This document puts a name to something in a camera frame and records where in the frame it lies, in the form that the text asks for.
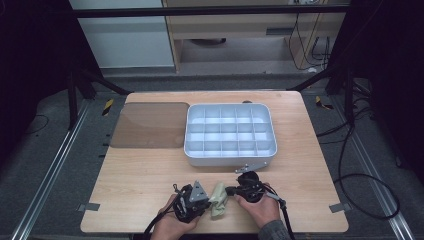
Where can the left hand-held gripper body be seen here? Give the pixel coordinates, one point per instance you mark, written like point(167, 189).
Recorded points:
point(191, 203)

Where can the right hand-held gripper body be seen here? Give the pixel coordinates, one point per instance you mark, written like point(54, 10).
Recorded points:
point(250, 188)

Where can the light green cloth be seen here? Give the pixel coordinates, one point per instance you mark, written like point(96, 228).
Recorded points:
point(218, 200)

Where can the white compartment storage box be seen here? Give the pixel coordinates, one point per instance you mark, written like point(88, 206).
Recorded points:
point(230, 161)

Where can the person's right hand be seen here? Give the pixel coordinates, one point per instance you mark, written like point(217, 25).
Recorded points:
point(263, 210)

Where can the person's left hand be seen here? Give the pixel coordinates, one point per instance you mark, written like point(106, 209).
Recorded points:
point(168, 223)

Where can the translucent brown box lid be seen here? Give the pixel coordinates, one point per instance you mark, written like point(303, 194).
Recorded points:
point(150, 126)

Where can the grey tape piece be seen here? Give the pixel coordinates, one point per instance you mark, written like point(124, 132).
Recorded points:
point(89, 207)
point(340, 207)

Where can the yellow black tape strip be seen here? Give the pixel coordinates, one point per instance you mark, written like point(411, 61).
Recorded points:
point(321, 103)
point(107, 107)

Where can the black metal stand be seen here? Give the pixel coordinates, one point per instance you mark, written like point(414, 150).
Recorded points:
point(346, 90)
point(75, 96)

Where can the wooden desk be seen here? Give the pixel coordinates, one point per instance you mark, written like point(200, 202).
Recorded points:
point(233, 25)

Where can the white cabinet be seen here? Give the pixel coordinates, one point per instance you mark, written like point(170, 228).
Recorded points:
point(126, 40)

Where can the black curtain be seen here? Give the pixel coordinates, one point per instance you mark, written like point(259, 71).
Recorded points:
point(390, 66)
point(33, 66)

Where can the aluminium floor rail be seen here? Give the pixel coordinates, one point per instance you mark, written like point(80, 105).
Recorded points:
point(50, 173)
point(376, 176)

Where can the black horizontal frame bar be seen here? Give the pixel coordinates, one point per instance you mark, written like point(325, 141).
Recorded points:
point(200, 11)

